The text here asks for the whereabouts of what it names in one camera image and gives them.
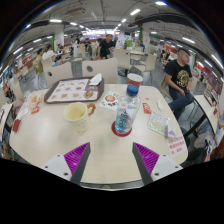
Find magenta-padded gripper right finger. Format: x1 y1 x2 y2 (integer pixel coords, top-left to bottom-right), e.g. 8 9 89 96
131 142 184 186

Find shiny plastic packet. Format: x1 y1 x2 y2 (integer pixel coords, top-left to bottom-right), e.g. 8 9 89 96
147 111 170 136

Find red paper cup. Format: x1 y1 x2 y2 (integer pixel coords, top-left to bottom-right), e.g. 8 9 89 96
126 73 144 90

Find beige chair with round hole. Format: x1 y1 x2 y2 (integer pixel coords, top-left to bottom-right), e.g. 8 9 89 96
81 57 119 84
44 61 74 88

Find white neighbouring table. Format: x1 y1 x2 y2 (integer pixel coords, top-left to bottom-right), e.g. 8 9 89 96
193 94 219 126
0 103 14 134

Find paper food wrapper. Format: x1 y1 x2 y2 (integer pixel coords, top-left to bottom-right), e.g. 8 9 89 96
25 90 44 111

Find flat round red coaster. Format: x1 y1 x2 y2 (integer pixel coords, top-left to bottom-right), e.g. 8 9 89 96
110 120 133 138

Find small purple packet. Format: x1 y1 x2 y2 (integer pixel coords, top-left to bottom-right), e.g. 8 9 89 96
165 125 177 139

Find small white tissue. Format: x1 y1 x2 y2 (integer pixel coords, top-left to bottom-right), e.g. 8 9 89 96
156 99 165 112

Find person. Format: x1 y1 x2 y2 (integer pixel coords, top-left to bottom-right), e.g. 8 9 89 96
186 113 224 161
164 47 195 119
42 44 63 67
95 33 116 61
34 48 46 76

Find ceiling air conditioner unit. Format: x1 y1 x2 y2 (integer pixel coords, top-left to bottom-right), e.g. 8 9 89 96
64 8 87 16

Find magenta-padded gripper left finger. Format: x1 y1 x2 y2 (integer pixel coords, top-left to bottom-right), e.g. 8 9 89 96
41 142 92 186

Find clear blue-capped water bottle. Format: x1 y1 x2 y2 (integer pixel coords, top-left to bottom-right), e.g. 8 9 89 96
114 84 142 135

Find printed food leaflet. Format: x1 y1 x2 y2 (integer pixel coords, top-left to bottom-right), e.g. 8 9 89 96
98 90 123 112

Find crumpled white napkin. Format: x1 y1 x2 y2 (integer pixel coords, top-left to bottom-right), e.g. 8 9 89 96
88 73 103 86

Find ceiling strip lights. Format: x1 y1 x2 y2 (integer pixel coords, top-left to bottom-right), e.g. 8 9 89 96
0 0 224 73

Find red carton box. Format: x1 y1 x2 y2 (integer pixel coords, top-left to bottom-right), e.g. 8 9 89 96
12 118 22 133

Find brown food tray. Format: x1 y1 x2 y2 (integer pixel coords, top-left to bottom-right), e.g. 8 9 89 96
43 77 105 104

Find beige background chairs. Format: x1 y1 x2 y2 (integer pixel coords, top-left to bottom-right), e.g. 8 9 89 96
71 43 158 76

